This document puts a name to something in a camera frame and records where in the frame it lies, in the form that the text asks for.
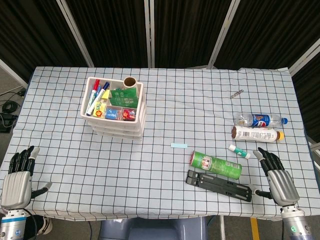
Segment white bottle yellow cap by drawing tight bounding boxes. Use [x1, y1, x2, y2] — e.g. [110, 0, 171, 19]
[231, 125, 285, 143]

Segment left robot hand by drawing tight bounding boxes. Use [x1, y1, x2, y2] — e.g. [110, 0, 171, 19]
[0, 145, 53, 210]

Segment black folding stand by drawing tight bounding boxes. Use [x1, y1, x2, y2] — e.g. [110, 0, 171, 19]
[185, 169, 253, 203]

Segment green chips can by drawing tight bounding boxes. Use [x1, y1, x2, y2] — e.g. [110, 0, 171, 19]
[188, 150, 243, 181]

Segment clear Pepsi bottle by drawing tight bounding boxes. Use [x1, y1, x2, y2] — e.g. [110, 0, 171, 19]
[233, 112, 289, 128]

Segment blue cap whiteboard marker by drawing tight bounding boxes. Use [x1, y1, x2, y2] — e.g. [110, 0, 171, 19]
[89, 81, 110, 115]

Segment brown cardboard tube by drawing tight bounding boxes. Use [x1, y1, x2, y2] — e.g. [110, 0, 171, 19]
[123, 76, 138, 89]

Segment white green glue stick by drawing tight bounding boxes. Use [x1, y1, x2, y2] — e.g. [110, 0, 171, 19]
[227, 144, 251, 160]

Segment white sneaker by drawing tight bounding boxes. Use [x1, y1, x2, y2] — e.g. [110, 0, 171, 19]
[37, 216, 53, 236]

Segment blue checked tablecloth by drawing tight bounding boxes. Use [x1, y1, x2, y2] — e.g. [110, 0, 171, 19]
[0, 66, 320, 222]

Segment yellow snack packet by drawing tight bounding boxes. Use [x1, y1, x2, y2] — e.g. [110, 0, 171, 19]
[92, 99, 107, 118]

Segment red cap whiteboard marker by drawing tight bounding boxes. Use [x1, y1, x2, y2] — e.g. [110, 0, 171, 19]
[86, 78, 101, 116]

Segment white drawer organizer box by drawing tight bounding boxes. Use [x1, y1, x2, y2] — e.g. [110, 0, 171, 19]
[79, 76, 146, 141]

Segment green tea packet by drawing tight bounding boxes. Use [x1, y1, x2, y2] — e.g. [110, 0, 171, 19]
[109, 87, 138, 100]
[109, 96, 140, 109]

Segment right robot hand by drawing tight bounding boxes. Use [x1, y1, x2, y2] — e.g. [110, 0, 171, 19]
[252, 146, 301, 208]

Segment black floor cables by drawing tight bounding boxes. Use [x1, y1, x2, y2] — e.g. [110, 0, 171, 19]
[0, 88, 27, 133]

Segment black folding screen partition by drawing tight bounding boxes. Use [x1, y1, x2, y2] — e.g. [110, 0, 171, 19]
[0, 0, 320, 141]

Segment grey plastic stool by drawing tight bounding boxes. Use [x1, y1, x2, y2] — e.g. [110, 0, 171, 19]
[98, 216, 208, 240]

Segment blue snack packet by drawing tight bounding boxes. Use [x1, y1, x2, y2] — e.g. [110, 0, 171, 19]
[105, 107, 120, 120]

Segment clear plastic drawer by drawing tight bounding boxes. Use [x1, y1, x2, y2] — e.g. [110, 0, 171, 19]
[87, 120, 144, 130]
[90, 126, 144, 135]

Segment red snack packet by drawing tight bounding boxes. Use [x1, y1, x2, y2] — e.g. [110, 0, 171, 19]
[122, 108, 137, 121]

